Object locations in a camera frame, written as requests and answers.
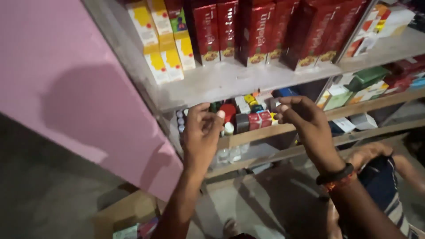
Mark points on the person's left hand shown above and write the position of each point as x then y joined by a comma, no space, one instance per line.
199,142

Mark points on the person's right hand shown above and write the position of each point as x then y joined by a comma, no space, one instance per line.
310,121

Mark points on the person's right fingers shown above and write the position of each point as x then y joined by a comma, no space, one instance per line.
285,109

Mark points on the small red white box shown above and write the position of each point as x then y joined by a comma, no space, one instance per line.
265,118
254,121

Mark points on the heap of small assorted boxes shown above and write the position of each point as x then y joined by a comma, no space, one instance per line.
254,99

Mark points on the dark grey small box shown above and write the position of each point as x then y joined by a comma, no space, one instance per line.
242,122

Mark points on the white green box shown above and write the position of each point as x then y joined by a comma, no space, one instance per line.
337,97

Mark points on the red capped jar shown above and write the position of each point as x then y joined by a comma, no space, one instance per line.
228,111

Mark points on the white blue box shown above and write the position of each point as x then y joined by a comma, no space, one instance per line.
342,125

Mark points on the small white bottle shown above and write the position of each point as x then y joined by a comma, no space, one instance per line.
229,128

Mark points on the grey shelf rack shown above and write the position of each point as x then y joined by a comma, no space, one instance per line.
232,79

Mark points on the group of clear bottles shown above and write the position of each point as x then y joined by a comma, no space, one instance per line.
230,153

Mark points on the plain white box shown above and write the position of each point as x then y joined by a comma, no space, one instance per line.
363,121

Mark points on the black wristband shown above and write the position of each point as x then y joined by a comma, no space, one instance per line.
335,175

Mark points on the row of tall red cartons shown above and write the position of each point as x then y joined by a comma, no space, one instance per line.
262,30

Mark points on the dark green box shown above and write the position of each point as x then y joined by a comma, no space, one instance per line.
367,78

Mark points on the row of white capped vials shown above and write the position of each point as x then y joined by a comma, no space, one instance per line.
180,121

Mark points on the heap of white orange boxes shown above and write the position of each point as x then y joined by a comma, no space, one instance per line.
375,26

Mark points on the person's foot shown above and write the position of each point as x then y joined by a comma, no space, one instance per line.
230,229

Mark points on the green red medicine carton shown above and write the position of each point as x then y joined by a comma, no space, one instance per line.
177,16

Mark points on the stack of yellow white cartons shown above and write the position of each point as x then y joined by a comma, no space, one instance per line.
159,36

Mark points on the brown cardboard carton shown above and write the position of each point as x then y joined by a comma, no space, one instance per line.
124,214

